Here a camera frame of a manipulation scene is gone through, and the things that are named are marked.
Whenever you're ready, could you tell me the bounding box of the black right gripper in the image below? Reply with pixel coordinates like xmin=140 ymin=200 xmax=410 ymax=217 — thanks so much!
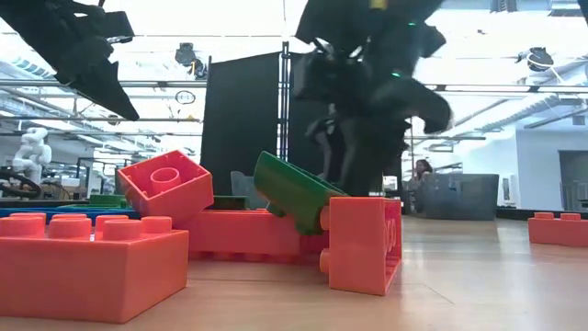
xmin=291 ymin=43 xmax=455 ymax=197

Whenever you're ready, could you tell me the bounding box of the black ceiling-hung device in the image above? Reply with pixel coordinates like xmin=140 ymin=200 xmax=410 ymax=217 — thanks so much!
xmin=174 ymin=41 xmax=209 ymax=80
xmin=515 ymin=45 xmax=556 ymax=74

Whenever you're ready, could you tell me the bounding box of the small green toy brick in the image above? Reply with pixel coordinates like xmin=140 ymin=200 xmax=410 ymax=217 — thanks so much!
xmin=209 ymin=194 xmax=253 ymax=211

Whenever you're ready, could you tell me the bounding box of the clear grey plastic bin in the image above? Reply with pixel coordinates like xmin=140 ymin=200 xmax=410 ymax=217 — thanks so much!
xmin=229 ymin=170 xmax=261 ymax=211
xmin=414 ymin=172 xmax=501 ymax=222

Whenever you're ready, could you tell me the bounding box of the long green toy brick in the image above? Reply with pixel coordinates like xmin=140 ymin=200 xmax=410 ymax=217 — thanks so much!
xmin=68 ymin=193 xmax=129 ymax=211

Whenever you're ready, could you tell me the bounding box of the long orange toy brick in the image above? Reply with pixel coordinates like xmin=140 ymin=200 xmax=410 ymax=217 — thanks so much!
xmin=526 ymin=211 xmax=588 ymax=249
xmin=319 ymin=196 xmax=403 ymax=297
xmin=0 ymin=211 xmax=190 ymax=325
xmin=186 ymin=207 xmax=330 ymax=265

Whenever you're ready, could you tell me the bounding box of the small orange toy brick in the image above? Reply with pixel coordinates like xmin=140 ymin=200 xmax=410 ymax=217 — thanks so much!
xmin=116 ymin=149 xmax=216 ymax=227

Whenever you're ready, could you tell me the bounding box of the white robot figure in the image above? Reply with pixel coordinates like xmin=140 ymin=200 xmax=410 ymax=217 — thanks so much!
xmin=11 ymin=127 xmax=53 ymax=186

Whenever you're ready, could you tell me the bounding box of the person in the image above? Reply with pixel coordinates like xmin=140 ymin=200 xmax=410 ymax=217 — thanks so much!
xmin=412 ymin=158 xmax=434 ymax=185

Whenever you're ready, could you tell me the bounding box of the black folding partition screen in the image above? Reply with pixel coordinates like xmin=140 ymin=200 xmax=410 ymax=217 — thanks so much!
xmin=199 ymin=51 xmax=368 ymax=199

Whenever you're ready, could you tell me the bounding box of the black curved tube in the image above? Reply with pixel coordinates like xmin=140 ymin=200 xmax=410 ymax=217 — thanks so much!
xmin=0 ymin=167 xmax=42 ymax=200

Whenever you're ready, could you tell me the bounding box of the white standing appliance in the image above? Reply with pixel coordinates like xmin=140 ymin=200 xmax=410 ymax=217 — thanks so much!
xmin=497 ymin=173 xmax=521 ymax=209

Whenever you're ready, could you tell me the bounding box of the curved green toy brick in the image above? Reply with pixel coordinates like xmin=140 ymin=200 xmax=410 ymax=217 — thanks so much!
xmin=252 ymin=150 xmax=349 ymax=237

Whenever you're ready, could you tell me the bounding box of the long blue toy brick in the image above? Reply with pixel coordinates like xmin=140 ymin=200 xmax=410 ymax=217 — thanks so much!
xmin=0 ymin=206 xmax=141 ymax=221

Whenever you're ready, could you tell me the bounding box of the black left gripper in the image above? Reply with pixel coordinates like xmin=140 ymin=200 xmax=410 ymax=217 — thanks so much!
xmin=27 ymin=0 xmax=141 ymax=122

